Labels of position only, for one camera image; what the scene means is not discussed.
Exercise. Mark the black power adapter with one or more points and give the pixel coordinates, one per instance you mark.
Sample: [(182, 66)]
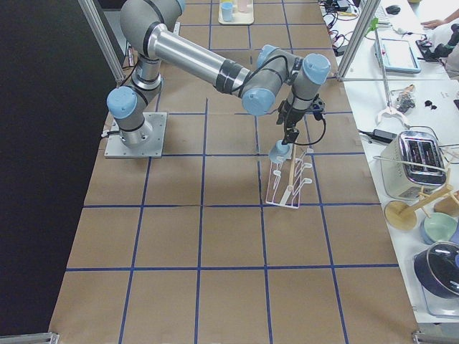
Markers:
[(379, 135)]

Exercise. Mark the pink plastic cup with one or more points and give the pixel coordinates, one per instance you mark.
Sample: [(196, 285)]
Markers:
[(242, 5)]

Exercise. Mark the aluminium frame post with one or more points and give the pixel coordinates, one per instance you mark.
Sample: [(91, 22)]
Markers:
[(367, 22)]

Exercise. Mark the cream rectangular serving tray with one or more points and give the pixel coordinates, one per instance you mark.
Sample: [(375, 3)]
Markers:
[(238, 18)]

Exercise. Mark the silver toaster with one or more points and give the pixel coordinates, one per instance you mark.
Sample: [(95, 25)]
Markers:
[(412, 163)]

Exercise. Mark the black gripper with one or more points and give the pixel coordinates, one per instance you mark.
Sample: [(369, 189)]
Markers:
[(294, 116)]

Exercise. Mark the light blue plastic cup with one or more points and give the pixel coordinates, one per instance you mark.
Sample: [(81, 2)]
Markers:
[(280, 152)]

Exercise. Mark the wooden rack dowel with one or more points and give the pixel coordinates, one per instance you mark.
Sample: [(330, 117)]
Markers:
[(292, 169)]

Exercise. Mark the white wire cup rack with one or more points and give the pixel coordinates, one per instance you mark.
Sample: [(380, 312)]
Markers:
[(286, 178)]

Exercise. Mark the white grabber tool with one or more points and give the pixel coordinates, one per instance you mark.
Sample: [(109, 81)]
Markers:
[(390, 111)]

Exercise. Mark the dark blue lidded pot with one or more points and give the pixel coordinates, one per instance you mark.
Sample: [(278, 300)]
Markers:
[(437, 269)]

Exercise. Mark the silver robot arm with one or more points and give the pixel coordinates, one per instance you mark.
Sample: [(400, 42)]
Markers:
[(148, 26)]

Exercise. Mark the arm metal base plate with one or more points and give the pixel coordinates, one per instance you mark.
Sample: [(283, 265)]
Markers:
[(147, 141)]

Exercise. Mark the wooden mug tree stand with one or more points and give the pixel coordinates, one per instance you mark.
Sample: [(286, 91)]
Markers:
[(402, 216)]

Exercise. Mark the teal ceramic bowl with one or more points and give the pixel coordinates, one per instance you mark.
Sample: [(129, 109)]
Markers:
[(438, 227)]

